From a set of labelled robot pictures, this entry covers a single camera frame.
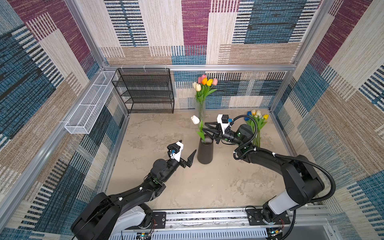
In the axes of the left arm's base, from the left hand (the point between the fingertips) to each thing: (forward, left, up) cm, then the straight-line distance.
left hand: (188, 144), depth 76 cm
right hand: (+7, -8, +5) cm, 12 cm away
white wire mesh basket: (+6, +49, +12) cm, 51 cm away
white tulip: (+37, -4, +7) cm, 38 cm away
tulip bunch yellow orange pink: (+37, -11, +4) cm, 39 cm away
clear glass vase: (+35, -9, -10) cm, 38 cm away
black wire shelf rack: (+50, +32, -5) cm, 59 cm away
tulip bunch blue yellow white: (+29, -51, -18) cm, 61 cm away
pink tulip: (+42, -8, +9) cm, 44 cm away
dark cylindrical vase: (+3, -9, -13) cm, 16 cm away
